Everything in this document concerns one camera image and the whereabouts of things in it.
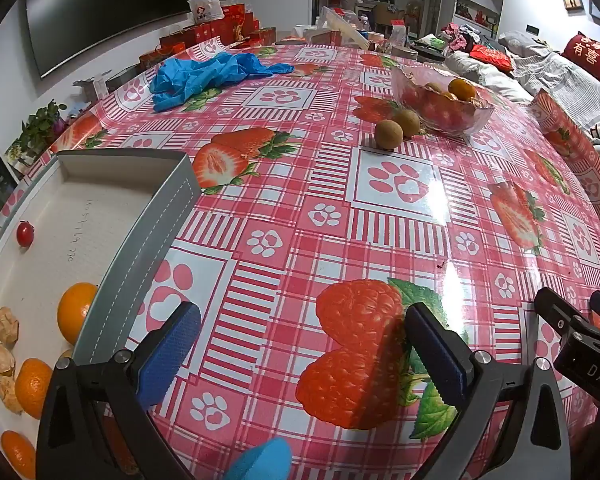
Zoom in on person's left hand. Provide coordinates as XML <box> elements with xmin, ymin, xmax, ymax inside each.
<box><xmin>224</xmin><ymin>437</ymin><xmax>294</xmax><ymax>480</ymax></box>

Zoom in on clear glass bowl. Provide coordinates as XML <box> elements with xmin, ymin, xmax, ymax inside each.
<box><xmin>390</xmin><ymin>65</ymin><xmax>496</xmax><ymax>136</ymax></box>

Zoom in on pile of blue disposable gloves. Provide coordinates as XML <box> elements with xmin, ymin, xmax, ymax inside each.
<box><xmin>149</xmin><ymin>51</ymin><xmax>296</xmax><ymax>112</ymax></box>

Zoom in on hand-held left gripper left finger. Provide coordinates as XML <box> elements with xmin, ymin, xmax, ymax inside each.
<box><xmin>36</xmin><ymin>301</ymin><xmax>203</xmax><ymax>480</ymax></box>

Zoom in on red embroidered pillow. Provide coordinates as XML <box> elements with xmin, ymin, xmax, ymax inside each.
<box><xmin>561</xmin><ymin>32</ymin><xmax>600</xmax><ymax>92</ymax></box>

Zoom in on orange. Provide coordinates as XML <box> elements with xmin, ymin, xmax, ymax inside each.
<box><xmin>447</xmin><ymin>77</ymin><xmax>478</xmax><ymax>102</ymax></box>
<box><xmin>57</xmin><ymin>282</ymin><xmax>99</xmax><ymax>347</ymax></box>
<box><xmin>0</xmin><ymin>430</ymin><xmax>37</xmax><ymax>480</ymax></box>
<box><xmin>15</xmin><ymin>358</ymin><xmax>54</xmax><ymax>420</ymax></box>

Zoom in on white printed bag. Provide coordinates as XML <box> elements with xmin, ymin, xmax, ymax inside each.
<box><xmin>187</xmin><ymin>0</ymin><xmax>224</xmax><ymax>25</ymax></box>

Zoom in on walnut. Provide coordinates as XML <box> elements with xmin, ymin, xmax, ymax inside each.
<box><xmin>0</xmin><ymin>376</ymin><xmax>25</xmax><ymax>415</ymax></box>
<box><xmin>0</xmin><ymin>343</ymin><xmax>17</xmax><ymax>377</ymax></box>
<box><xmin>0</xmin><ymin>307</ymin><xmax>20</xmax><ymax>346</ymax></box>

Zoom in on stack of red gift boxes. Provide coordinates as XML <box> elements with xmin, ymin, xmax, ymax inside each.
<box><xmin>139</xmin><ymin>4</ymin><xmax>277</xmax><ymax>68</ymax></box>

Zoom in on grey striped blanket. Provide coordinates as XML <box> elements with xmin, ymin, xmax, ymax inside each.
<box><xmin>445</xmin><ymin>30</ymin><xmax>600</xmax><ymax>131</ymax></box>

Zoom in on white open cardboard box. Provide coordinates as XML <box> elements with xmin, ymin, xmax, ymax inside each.
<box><xmin>72</xmin><ymin>67</ymin><xmax>126</xmax><ymax>106</ymax></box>

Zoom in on grey tray with white inside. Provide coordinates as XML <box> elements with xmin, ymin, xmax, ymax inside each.
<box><xmin>0</xmin><ymin>149</ymin><xmax>202</xmax><ymax>480</ymax></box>

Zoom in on red cloth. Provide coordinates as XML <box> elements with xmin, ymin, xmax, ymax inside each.
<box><xmin>470</xmin><ymin>44</ymin><xmax>513</xmax><ymax>72</ymax></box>

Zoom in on clear plastic container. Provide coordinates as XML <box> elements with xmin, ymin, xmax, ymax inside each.
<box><xmin>320</xmin><ymin>6</ymin><xmax>371</xmax><ymax>51</ymax></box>

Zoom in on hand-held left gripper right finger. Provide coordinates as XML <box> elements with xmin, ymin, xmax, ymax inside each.
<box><xmin>404</xmin><ymin>302</ymin><xmax>572</xmax><ymax>480</ymax></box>

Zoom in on green vegetables on counter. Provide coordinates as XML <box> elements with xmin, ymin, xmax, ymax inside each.
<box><xmin>20</xmin><ymin>100</ymin><xmax>68</xmax><ymax>153</ymax></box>

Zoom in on pink checked strawberry tablecloth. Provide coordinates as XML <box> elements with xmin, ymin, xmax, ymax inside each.
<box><xmin>0</xmin><ymin>42</ymin><xmax>600</xmax><ymax>480</ymax></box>

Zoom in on black television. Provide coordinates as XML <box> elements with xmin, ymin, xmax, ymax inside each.
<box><xmin>25</xmin><ymin>0</ymin><xmax>193</xmax><ymax>79</ymax></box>

